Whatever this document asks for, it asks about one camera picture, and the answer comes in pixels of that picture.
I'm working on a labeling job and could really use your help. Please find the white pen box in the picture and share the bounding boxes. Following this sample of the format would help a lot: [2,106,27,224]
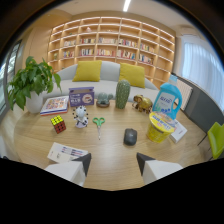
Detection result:
[46,142,90,164]

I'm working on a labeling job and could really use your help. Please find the white flat box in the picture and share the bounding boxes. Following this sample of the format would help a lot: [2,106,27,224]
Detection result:
[168,118,188,144]

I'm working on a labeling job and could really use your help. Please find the purple cardboard box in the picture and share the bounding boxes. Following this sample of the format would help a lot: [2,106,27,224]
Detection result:
[68,86,96,108]

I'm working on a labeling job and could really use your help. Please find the yellow instant noodle cup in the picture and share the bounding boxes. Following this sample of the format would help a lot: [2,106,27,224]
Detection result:
[146,111,179,144]

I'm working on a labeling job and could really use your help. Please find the grey computer mouse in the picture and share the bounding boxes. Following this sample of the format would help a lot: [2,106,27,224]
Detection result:
[123,128,138,147]

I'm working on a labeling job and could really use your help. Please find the colourful puzzle cube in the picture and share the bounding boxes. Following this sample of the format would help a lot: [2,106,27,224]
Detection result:
[50,115,67,135]

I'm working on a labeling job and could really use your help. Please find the white spiky figurine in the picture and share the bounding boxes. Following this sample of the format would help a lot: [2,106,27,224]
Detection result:
[72,105,90,129]

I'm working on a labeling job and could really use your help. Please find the green chair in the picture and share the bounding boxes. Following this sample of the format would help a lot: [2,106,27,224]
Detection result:
[197,121,224,160]

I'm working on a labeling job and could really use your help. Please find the colourful picture book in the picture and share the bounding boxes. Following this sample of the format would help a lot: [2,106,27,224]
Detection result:
[39,95,70,117]

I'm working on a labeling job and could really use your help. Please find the golden elephant figurine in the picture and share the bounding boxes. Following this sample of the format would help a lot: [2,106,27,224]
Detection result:
[131,94,154,115]

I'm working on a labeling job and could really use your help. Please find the blue detergent bottle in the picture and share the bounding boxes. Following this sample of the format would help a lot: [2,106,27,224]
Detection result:
[152,74,183,120]

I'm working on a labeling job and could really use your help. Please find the small grey-green figurine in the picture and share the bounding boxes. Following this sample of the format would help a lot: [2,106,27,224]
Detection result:
[95,91,115,109]

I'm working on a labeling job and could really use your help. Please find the white radiator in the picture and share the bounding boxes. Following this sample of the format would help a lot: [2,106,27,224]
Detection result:
[175,78,194,112]

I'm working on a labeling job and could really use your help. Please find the green ceramic cactus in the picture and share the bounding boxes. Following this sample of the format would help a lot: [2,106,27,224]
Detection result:
[115,78,131,110]

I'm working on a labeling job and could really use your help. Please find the grey sofa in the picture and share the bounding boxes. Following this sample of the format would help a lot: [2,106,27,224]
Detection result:
[41,60,160,104]

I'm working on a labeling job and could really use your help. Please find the green potted plant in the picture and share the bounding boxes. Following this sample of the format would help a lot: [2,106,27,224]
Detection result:
[7,55,62,115]

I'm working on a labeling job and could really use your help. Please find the yellow cushion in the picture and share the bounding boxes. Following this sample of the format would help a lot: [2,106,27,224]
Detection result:
[118,62,147,89]
[72,59,103,83]

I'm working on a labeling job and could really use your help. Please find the white window curtain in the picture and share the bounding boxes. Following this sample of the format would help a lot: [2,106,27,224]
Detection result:
[179,34,224,113]

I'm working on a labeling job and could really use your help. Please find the wooden bookshelf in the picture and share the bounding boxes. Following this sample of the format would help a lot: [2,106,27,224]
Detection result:
[46,16,176,90]

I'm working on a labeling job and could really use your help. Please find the ceiling light strip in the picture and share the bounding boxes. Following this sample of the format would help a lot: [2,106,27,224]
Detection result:
[122,0,132,13]

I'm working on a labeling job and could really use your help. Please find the green handled scissors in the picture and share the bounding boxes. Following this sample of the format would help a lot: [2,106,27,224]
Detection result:
[92,116,106,141]

